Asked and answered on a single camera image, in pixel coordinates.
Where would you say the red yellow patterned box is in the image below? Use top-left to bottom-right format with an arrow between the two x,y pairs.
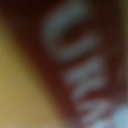
0,0 -> 128,128

